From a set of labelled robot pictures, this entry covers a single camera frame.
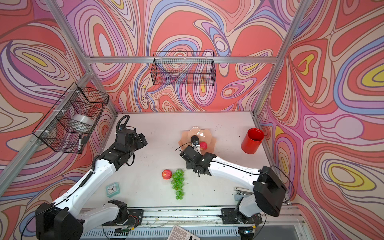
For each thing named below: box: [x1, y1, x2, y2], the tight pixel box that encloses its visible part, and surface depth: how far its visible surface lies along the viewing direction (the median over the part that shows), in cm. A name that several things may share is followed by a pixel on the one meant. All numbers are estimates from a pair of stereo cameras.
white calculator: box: [167, 225, 201, 240], surface depth 69 cm
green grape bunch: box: [170, 168, 185, 200], surface depth 82 cm
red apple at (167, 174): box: [162, 169, 173, 180], surface depth 86 cm
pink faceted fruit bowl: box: [178, 126, 217, 156], surface depth 103 cm
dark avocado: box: [191, 135, 200, 145], surface depth 102 cm
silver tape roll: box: [68, 114, 94, 133], surface depth 74 cm
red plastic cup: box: [241, 128, 265, 155], surface depth 93 cm
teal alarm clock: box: [105, 182, 121, 198], surface depth 82 cm
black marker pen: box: [78, 134, 82, 152], surface depth 74 cm
